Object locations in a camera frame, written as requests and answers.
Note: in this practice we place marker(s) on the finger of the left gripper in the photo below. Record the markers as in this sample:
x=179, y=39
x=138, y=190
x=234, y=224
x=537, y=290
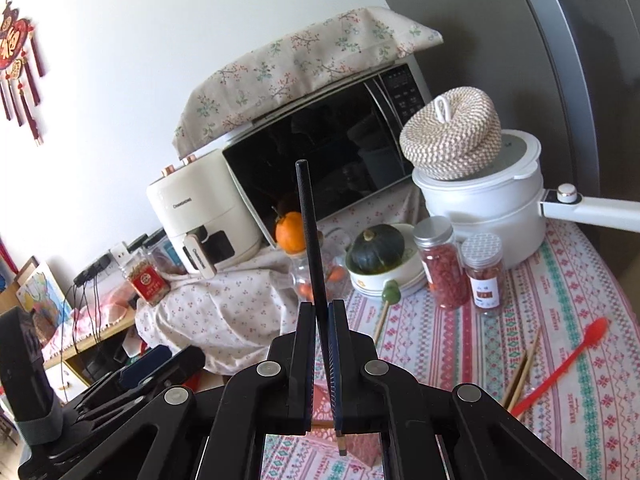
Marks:
x=164, y=366

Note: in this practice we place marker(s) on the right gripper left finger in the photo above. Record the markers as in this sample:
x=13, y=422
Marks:
x=219, y=433

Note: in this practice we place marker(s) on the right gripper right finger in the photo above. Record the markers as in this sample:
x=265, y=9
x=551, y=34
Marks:
x=427, y=432

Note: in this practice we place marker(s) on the pink perforated utensil holder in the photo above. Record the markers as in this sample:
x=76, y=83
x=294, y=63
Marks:
x=364, y=448

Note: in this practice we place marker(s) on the bamboo chopstick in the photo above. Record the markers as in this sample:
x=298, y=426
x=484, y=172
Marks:
x=531, y=350
x=510, y=388

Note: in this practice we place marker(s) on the red plastic spoon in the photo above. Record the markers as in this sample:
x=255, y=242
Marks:
x=594, y=333

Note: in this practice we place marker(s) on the black chopstick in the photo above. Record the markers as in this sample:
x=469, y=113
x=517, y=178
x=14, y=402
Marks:
x=306, y=200

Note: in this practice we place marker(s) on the floral cloth under appliances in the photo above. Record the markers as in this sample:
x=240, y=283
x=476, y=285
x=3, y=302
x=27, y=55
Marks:
x=234, y=316

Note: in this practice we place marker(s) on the red tea tin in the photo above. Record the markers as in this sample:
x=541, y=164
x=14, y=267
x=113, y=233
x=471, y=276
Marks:
x=147, y=282

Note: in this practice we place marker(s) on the cream air fryer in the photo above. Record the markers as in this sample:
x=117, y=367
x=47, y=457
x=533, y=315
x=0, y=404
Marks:
x=204, y=216

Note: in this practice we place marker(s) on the patterned tablecloth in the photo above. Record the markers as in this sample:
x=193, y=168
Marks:
x=590, y=417

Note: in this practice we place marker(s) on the goji berry jar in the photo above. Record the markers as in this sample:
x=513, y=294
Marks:
x=447, y=282

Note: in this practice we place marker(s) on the white ceramic bowl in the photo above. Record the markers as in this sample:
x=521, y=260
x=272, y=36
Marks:
x=409, y=275

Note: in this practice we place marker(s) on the glass jar with tomatoes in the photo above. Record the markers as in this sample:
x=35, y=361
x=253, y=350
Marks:
x=305, y=273

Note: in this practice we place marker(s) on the hawthorn slice jar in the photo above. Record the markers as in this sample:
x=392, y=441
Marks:
x=482, y=257

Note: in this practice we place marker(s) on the dark green squash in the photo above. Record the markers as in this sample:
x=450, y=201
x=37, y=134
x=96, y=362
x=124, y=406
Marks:
x=376, y=250

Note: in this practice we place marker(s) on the orange tangerine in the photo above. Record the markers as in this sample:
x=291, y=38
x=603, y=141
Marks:
x=290, y=233

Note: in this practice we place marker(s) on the white electric pot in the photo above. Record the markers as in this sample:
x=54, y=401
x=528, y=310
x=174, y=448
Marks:
x=508, y=198

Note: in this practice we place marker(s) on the woven rattan basket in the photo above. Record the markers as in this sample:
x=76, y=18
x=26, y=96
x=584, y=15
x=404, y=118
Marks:
x=454, y=136

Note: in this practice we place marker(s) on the black microwave oven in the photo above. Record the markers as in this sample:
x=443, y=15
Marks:
x=348, y=134

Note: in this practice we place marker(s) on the red chinese knot ornament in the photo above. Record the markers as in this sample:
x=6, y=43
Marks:
x=21, y=65

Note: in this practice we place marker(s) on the floral cloth cover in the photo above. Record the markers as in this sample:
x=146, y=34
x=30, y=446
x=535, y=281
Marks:
x=295, y=65

